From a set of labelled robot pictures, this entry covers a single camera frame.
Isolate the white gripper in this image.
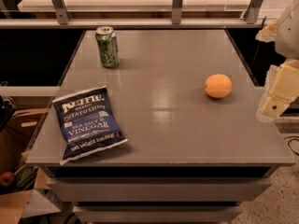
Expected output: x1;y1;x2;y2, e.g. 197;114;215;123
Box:
255;0;299;122

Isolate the orange fruit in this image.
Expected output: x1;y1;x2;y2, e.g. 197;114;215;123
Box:
205;74;233;99

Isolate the blue kettle chip bag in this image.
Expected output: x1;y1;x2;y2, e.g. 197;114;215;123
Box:
52;86;128;165

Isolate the green striped bag in box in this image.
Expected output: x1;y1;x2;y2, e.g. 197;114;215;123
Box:
15;165;36;191

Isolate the green soda can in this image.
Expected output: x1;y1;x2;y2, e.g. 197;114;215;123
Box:
95;26;120;68

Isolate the cardboard box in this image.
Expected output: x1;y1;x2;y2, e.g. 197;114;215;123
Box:
0;108;63;224

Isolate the red apple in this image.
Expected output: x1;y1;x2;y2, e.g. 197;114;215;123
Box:
0;172;15;188

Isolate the metal shelf rail frame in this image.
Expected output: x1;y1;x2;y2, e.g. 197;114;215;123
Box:
0;0;299;30

